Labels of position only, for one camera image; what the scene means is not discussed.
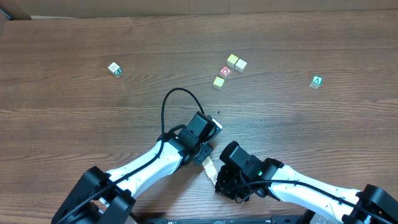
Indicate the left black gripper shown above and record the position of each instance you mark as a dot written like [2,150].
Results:
[202,157]

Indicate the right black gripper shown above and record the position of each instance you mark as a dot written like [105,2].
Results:
[225,182]

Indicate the white block with green edge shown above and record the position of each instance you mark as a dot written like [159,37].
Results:
[211,171]

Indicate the yellow top wooden block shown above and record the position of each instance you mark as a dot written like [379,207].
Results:
[214,179]

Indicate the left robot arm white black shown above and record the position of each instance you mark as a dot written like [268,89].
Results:
[108,197]

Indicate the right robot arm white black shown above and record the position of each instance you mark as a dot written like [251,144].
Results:
[328,202]

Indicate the yellow block near centre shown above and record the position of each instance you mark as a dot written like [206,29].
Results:
[218,83]

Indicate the red circle wooden block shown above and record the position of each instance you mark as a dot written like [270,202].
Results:
[225,72]

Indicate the white block at top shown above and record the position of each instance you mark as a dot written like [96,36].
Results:
[240,65]

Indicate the yellow block at top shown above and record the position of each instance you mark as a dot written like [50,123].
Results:
[231,61]

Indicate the white block with green side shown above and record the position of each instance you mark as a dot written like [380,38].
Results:
[115,69]

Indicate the green letter wooden block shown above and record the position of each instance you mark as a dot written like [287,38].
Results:
[316,82]

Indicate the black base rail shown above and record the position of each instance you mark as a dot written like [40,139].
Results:
[278,219]

